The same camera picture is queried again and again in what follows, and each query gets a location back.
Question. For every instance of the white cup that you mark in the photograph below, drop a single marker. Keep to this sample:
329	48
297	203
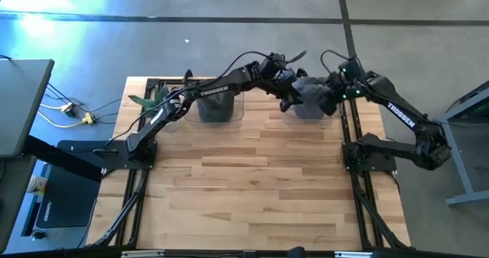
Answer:
36	184

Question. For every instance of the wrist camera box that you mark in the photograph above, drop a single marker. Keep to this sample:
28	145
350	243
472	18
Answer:
349	69
272	64

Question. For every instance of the black desk support beam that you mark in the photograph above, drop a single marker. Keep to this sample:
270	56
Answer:
57	157

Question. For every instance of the clear plastic bin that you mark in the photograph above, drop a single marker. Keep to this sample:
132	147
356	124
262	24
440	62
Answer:
338	116
238	117

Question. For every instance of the green plant in white pot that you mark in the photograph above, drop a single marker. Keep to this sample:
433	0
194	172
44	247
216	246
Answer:
141	101

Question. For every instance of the grey baseball cap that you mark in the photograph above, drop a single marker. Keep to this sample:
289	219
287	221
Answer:
315	92

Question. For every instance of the dark grey desk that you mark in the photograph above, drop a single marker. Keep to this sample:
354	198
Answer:
11	197

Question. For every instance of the blue-grey baseball cap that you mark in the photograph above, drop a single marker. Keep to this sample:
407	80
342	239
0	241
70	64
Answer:
305	113

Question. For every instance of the grey desk top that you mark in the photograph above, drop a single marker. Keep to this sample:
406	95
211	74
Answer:
23	105

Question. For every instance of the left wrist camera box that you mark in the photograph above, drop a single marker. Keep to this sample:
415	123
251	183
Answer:
272	64

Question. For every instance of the silver metal bracket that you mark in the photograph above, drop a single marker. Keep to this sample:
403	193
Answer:
142	254
355	255

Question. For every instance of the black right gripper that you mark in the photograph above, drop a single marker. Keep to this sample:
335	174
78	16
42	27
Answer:
347	87

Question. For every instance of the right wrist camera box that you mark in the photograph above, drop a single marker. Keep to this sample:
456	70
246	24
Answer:
349	69

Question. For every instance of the black clamp lever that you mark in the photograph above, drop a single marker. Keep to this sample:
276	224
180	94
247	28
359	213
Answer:
105	151

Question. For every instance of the dark green baseball cap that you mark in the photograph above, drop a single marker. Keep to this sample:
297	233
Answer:
216	107

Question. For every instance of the grey metal stand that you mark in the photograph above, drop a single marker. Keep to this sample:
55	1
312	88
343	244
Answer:
460	174

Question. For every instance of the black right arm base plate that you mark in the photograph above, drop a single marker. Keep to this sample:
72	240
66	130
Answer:
382	164

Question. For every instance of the black aluminium table frame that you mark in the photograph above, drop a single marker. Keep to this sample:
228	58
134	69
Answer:
133	231

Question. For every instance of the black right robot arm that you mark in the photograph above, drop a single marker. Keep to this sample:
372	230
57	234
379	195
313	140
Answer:
405	117

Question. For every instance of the small black knob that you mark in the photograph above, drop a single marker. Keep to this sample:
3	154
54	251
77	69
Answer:
38	234

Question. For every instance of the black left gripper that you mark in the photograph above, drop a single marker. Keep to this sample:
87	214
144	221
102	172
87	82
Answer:
289	86

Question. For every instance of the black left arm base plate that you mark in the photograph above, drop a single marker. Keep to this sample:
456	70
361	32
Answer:
114	160

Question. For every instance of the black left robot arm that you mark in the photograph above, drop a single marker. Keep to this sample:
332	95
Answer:
214	92

